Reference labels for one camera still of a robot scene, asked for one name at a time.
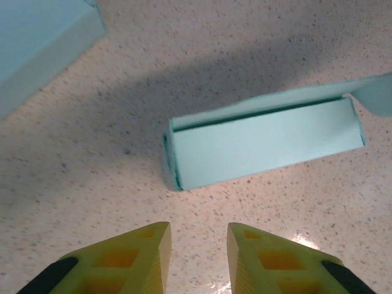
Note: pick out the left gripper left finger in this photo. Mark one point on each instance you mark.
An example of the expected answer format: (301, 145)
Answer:
(122, 266)

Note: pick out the light blue paper box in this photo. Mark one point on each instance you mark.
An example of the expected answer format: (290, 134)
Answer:
(260, 144)
(36, 46)

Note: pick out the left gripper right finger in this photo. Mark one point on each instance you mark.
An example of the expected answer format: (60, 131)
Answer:
(275, 269)

